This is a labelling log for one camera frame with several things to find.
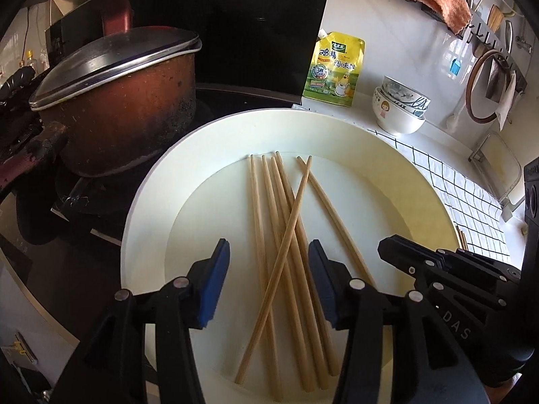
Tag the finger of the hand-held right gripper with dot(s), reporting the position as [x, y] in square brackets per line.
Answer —
[404, 259]
[471, 265]

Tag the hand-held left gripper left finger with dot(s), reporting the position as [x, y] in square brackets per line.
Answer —
[214, 286]

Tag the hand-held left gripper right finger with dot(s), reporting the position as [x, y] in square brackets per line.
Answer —
[322, 286]

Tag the bundle of wooden chopsticks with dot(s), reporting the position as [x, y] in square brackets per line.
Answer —
[258, 219]

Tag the cream round basin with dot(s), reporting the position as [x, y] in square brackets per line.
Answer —
[210, 202]

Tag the white checkered cloth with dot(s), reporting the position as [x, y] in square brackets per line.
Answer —
[471, 206]

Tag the metal board rack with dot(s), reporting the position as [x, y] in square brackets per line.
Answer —
[476, 151]

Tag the white cartoon bowl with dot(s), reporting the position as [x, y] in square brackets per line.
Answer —
[396, 120]

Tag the white hanging ladle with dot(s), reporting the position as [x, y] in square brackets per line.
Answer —
[454, 122]

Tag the blue patterned bowl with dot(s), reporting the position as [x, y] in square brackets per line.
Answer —
[400, 90]
[419, 112]

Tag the black gas stove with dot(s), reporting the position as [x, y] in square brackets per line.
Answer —
[63, 261]

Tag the white hanging cloth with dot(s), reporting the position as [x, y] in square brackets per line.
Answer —
[505, 105]

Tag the round brown-rimmed lid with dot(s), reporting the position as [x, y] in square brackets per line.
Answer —
[469, 88]

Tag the brown cooking pot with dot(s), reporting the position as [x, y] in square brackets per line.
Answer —
[126, 113]

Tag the yellow seasoning pouch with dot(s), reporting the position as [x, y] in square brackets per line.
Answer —
[332, 75]

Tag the blue silicone brush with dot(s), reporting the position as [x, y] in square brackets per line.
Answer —
[457, 67]

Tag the wooden spatula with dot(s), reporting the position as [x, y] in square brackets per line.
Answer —
[496, 19]

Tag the metal pot lid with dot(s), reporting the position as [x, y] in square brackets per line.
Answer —
[109, 54]

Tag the orange dishcloth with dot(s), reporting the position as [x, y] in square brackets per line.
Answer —
[438, 0]

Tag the black wok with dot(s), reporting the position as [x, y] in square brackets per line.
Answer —
[19, 80]

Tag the black wall rail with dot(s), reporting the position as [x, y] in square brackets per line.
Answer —
[484, 35]

